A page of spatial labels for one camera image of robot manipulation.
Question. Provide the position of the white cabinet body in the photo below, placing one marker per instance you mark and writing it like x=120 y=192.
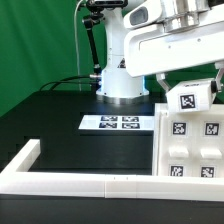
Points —
x=160 y=109

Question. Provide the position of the white U-shaped border frame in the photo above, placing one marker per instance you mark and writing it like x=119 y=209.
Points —
x=17 y=179

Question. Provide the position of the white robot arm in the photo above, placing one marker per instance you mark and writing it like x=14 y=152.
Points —
x=177 y=16

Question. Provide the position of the white flat tagged panel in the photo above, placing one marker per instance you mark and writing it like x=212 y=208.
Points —
x=117 y=122

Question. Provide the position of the white tagged rectangular block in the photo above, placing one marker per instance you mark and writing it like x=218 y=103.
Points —
x=191 y=96

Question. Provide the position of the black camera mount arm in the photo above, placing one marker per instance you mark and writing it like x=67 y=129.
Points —
x=93 y=36

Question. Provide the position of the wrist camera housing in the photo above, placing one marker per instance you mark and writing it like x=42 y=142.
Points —
x=144 y=14

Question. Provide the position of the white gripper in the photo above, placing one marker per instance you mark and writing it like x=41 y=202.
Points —
x=150 y=51

